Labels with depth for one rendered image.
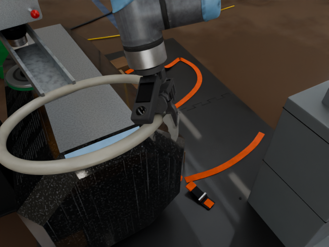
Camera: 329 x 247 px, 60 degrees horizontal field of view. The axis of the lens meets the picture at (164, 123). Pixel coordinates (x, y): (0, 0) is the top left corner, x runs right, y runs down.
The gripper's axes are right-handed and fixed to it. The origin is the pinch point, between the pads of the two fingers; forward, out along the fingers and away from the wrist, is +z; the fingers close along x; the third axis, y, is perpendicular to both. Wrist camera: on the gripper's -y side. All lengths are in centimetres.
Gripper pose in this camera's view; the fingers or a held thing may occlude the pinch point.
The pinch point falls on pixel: (162, 138)
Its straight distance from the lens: 74.5
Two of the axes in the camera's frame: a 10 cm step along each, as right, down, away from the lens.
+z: 2.0, 8.2, 5.3
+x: -9.4, 0.0, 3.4
